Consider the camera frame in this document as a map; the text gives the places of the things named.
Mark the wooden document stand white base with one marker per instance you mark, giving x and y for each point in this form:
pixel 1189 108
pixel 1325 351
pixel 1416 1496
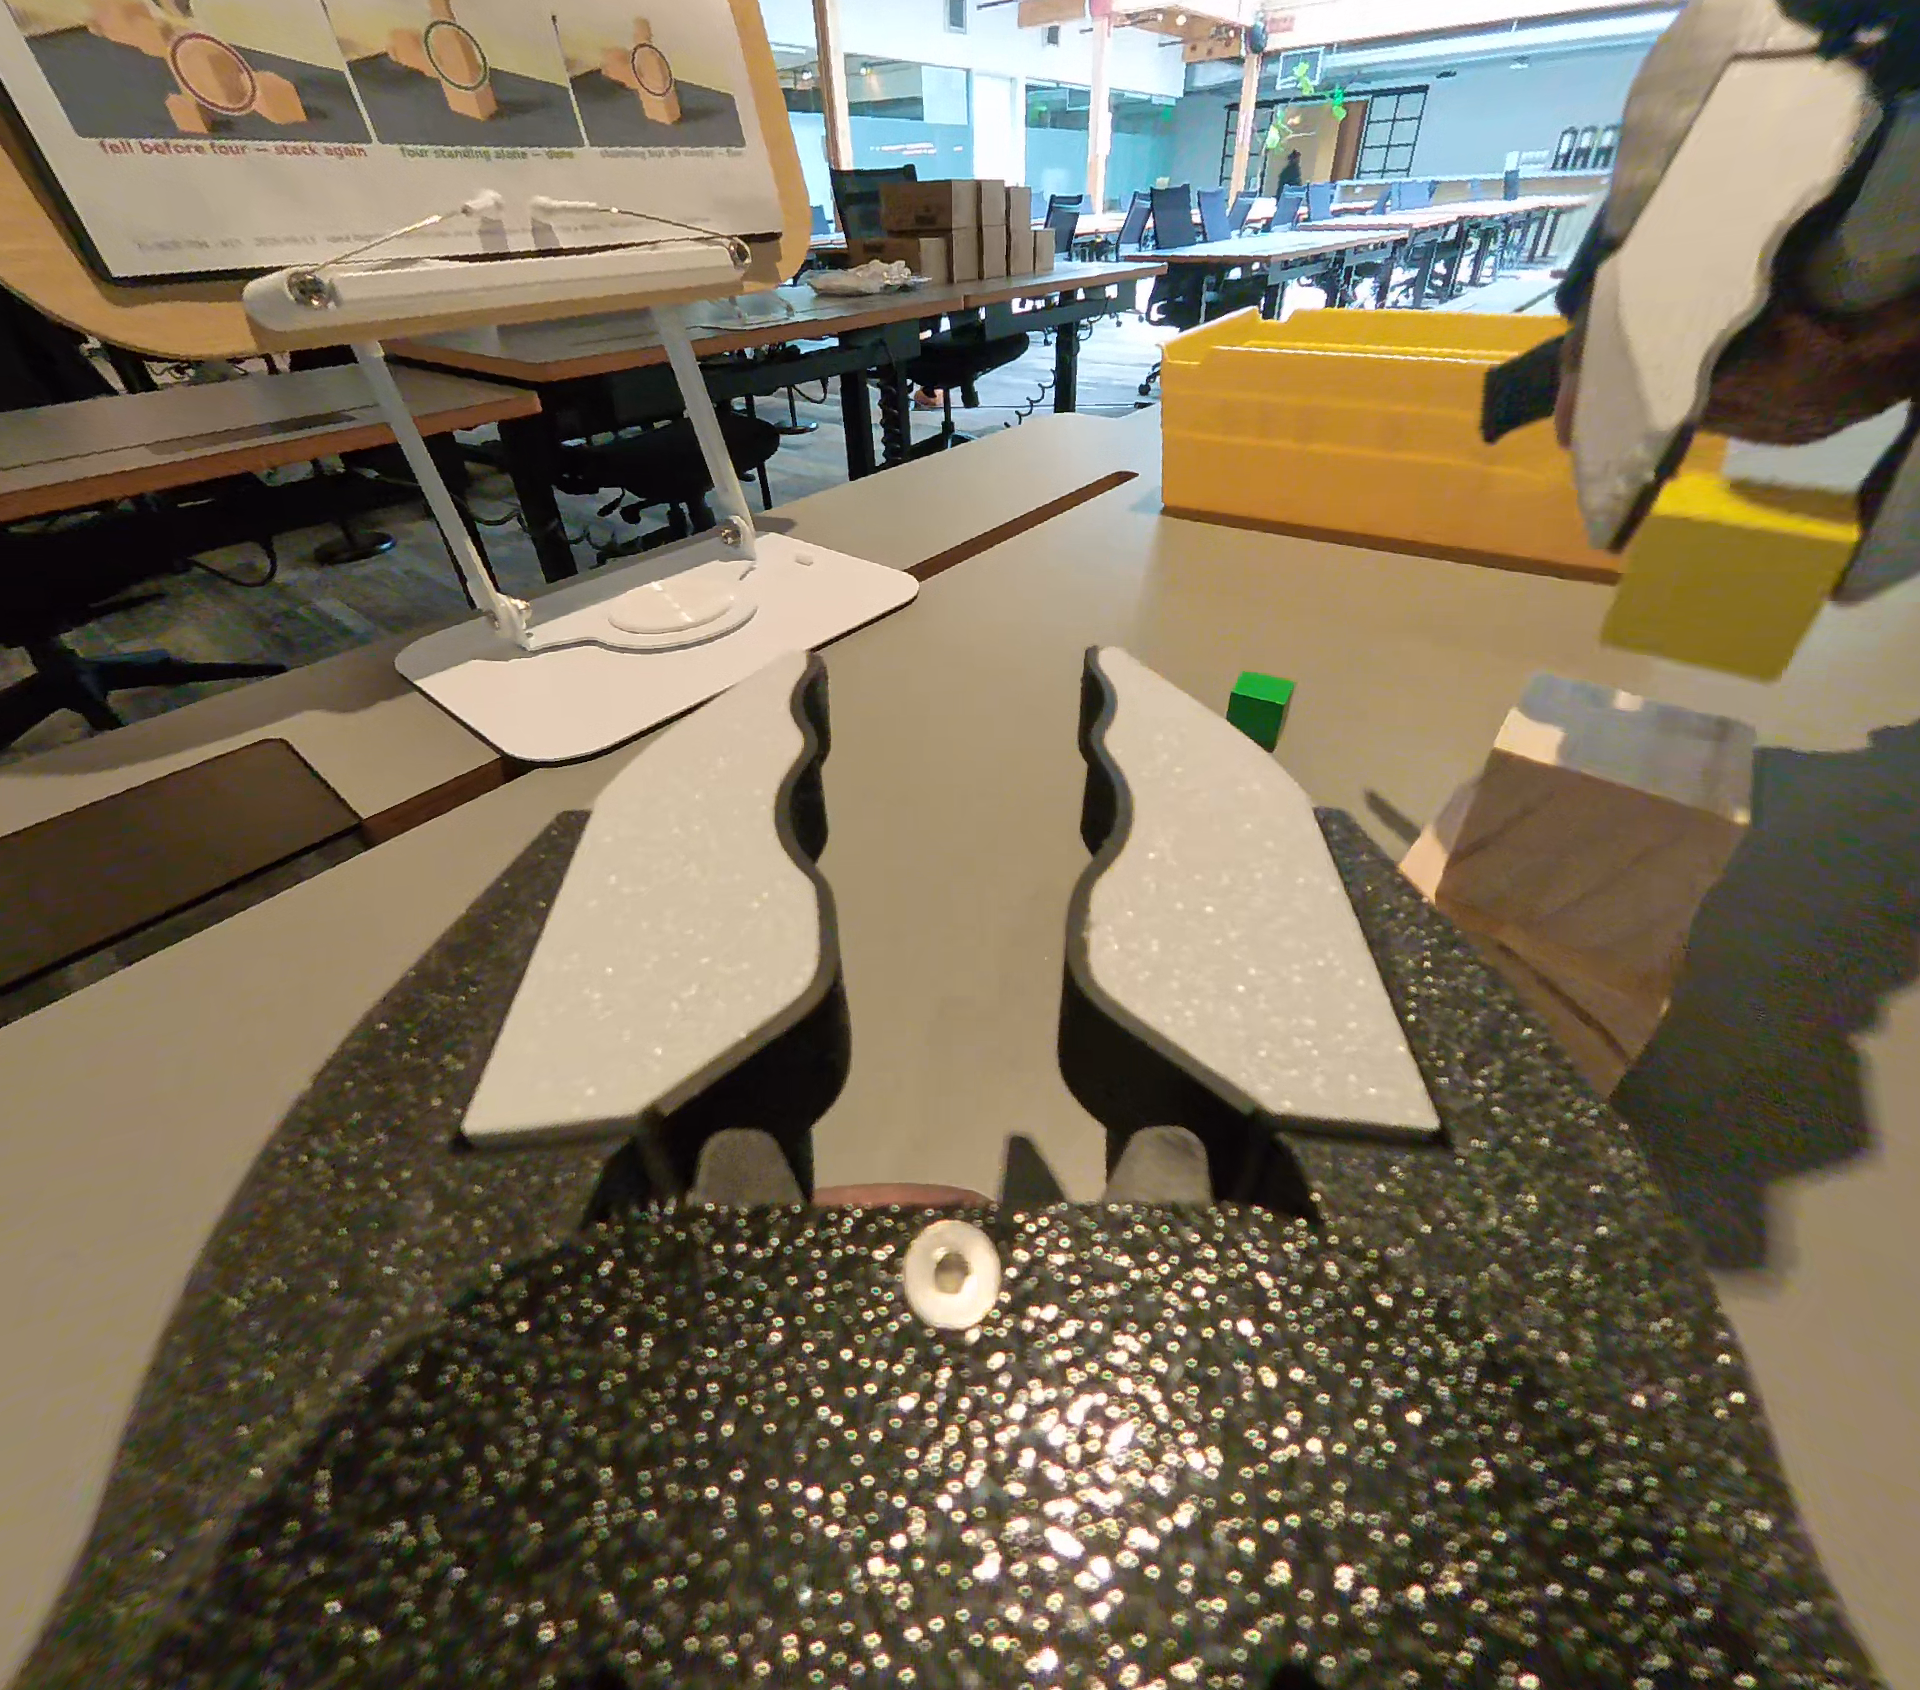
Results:
pixel 780 611

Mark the long office desk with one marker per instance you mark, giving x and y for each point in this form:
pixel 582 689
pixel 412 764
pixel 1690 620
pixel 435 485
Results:
pixel 901 310

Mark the yellow plastic bin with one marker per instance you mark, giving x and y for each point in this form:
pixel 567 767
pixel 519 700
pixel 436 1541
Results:
pixel 1320 430

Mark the large wooden cube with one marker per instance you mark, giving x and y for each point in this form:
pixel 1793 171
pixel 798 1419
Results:
pixel 1530 1000

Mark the stack of cardboard boxes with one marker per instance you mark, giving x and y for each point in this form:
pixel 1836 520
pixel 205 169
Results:
pixel 969 229

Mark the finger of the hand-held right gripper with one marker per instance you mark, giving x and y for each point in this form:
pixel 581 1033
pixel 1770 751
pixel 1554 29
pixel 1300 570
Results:
pixel 1681 295
pixel 1891 512

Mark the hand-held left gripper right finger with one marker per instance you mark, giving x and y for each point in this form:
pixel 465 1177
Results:
pixel 1231 954

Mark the yellow wooden cube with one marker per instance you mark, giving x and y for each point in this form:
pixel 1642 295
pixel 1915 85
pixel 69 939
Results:
pixel 1725 581

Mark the medium wooden cube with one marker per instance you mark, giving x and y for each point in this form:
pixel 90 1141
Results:
pixel 1590 851

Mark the wood-edged neighbouring desk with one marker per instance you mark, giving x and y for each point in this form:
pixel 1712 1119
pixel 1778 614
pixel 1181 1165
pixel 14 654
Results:
pixel 225 430

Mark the green hanging plant decoration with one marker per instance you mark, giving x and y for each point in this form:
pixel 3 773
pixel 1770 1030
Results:
pixel 1304 101

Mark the small green wooden cube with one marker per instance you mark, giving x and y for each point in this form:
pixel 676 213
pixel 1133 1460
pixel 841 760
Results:
pixel 1260 712

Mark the rows of distant desks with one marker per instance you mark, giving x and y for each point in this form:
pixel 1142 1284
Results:
pixel 1350 234

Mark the person's right hand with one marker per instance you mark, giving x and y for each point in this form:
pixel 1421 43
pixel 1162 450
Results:
pixel 1831 370

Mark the black office chair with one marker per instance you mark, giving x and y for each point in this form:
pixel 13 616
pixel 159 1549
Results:
pixel 969 355
pixel 90 654

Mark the crumpled plastic bag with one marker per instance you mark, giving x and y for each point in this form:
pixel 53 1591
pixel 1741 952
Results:
pixel 870 277

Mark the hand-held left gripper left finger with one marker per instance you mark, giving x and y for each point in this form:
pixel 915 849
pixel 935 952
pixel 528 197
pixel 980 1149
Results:
pixel 661 954

